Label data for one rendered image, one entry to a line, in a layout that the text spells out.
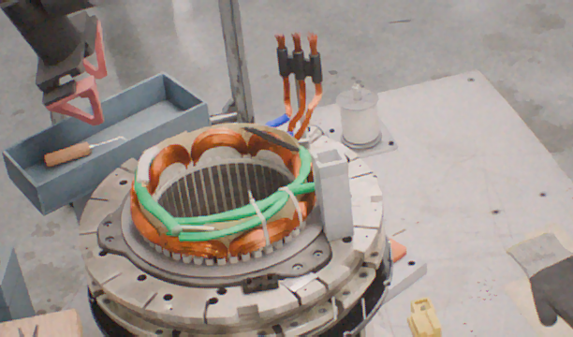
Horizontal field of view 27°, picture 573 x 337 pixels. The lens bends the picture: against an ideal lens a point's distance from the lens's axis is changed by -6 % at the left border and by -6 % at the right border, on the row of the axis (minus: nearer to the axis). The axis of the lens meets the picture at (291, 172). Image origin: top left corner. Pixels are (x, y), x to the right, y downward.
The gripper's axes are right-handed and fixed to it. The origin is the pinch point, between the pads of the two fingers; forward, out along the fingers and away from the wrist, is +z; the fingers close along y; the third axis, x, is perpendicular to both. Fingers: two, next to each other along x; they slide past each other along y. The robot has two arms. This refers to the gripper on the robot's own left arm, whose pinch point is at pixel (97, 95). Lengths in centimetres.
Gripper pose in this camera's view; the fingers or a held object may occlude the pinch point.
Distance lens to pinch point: 147.6
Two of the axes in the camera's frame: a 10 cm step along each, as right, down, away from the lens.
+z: 4.2, 6.0, 6.8
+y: -0.6, -7.3, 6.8
